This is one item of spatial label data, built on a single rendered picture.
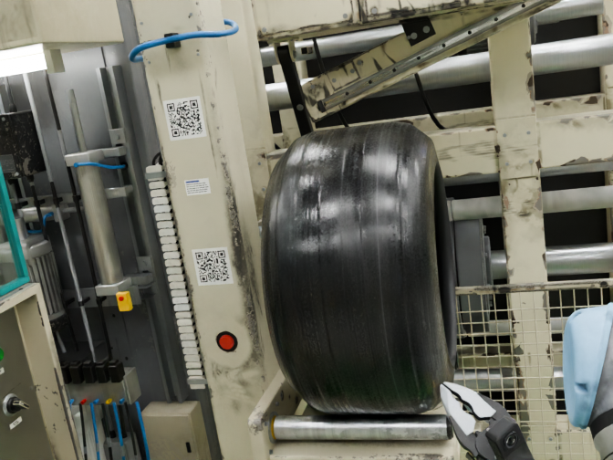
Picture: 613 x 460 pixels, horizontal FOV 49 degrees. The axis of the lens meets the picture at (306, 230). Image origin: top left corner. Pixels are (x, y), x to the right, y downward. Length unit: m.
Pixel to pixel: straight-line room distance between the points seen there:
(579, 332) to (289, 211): 0.57
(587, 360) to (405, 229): 0.47
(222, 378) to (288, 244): 0.43
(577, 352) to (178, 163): 0.86
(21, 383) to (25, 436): 0.10
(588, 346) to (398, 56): 1.03
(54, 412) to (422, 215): 0.77
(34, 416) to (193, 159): 0.56
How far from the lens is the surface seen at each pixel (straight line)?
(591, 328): 0.70
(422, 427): 1.30
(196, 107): 1.29
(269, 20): 1.51
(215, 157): 1.29
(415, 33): 1.58
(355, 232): 1.08
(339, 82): 1.61
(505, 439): 1.06
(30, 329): 1.34
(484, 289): 1.69
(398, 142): 1.18
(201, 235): 1.34
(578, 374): 0.69
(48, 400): 1.39
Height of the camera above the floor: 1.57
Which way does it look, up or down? 13 degrees down
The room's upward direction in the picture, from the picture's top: 9 degrees counter-clockwise
